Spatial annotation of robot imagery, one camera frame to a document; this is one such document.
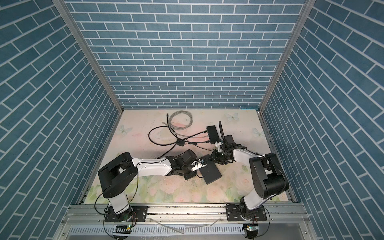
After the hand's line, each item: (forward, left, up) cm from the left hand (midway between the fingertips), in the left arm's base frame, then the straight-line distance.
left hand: (196, 171), depth 89 cm
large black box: (-1, -8, +1) cm, 9 cm away
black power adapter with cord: (+19, +10, +1) cm, 22 cm away
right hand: (+7, -8, +3) cm, 11 cm away
